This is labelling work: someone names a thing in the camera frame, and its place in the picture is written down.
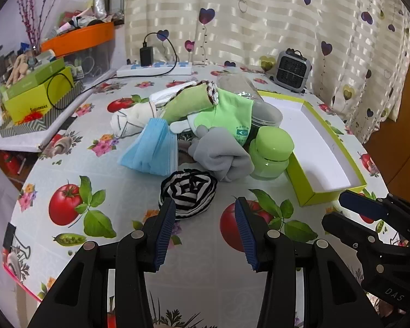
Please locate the white power strip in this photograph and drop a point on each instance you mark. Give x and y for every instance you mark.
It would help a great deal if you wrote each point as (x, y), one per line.
(153, 70)

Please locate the small white cloth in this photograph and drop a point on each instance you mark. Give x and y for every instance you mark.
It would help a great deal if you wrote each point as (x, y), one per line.
(179, 126)

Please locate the black charger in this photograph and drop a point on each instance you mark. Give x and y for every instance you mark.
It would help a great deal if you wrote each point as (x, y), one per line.
(146, 54)

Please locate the pink dried branches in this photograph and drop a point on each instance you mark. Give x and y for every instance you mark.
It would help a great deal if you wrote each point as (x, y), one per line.
(30, 17)

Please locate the white side table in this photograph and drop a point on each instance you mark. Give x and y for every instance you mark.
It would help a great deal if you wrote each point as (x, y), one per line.
(27, 143)

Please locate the black white striped cloth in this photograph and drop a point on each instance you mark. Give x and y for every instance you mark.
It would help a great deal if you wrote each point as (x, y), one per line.
(188, 191)

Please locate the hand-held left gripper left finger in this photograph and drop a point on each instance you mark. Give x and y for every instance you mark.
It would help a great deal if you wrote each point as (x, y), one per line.
(164, 234)

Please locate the heart printed cream curtain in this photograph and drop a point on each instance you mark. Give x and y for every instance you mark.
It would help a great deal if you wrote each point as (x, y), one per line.
(259, 13)

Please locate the lime green cardboard box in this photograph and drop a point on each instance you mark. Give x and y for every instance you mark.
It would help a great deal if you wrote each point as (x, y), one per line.
(314, 143)

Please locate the stack of clear plastic cups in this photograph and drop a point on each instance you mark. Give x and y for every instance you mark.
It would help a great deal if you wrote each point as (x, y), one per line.
(266, 114)

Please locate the light green cloth bag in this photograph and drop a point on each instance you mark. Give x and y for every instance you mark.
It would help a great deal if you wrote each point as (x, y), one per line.
(232, 116)

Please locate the grey small heater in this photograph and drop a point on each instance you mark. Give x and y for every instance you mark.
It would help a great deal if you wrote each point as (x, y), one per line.
(290, 71)

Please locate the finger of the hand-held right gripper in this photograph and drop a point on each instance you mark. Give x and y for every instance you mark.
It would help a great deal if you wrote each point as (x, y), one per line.
(362, 203)
(348, 230)

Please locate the beige wooden figure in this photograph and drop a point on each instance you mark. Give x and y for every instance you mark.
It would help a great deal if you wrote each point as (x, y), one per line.
(17, 70)

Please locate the zigzag patterned box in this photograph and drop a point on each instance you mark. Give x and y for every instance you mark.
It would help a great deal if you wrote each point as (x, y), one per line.
(37, 124)

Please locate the dark green flat box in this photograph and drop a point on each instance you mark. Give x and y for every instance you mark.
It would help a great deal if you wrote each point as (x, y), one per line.
(34, 77)

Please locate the fruit printed tablecloth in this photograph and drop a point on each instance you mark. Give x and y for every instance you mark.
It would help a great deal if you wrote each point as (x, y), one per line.
(198, 280)

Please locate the light grey sock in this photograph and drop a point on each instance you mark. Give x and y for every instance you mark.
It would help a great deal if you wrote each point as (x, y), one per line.
(222, 157)

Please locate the pile of assorted packets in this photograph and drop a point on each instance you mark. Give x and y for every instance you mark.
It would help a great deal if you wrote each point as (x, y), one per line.
(85, 15)

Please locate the green plastic jar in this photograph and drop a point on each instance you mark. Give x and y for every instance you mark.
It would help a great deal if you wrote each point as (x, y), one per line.
(271, 150)

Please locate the orange lid storage bin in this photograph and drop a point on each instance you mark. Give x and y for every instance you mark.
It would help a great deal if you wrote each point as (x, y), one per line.
(78, 46)

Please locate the stack of blue face masks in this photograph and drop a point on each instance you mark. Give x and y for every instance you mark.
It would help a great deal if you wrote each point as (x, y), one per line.
(150, 150)

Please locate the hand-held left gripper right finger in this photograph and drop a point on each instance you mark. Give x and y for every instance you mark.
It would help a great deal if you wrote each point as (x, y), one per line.
(244, 234)

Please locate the beige dotted cloth roll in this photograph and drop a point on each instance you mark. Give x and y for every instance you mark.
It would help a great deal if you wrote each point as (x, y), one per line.
(235, 87)

